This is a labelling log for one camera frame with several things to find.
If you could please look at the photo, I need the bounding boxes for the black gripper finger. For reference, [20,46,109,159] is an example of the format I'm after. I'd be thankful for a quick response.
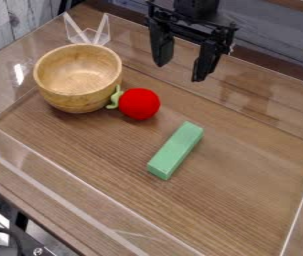
[191,40,220,82]
[148,19,173,67]

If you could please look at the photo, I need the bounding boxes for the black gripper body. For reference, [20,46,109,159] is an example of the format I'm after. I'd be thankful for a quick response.
[145,0,237,54]

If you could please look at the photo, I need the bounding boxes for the red plush tomato toy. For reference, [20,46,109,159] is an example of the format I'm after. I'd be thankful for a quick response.
[105,86,160,120]

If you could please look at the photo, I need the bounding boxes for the wooden bowl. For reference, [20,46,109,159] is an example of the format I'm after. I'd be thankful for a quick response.
[33,44,122,113]

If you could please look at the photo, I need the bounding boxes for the green rectangular block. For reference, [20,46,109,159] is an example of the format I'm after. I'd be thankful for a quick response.
[146,121,203,180]

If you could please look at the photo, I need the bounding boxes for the clear acrylic table barrier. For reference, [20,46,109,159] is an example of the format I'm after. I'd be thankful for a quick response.
[0,129,203,256]

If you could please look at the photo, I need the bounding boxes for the clear acrylic corner bracket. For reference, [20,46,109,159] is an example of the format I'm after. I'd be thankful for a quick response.
[62,13,110,46]

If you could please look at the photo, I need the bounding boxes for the black cable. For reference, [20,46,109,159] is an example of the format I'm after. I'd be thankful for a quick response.
[0,227,24,256]

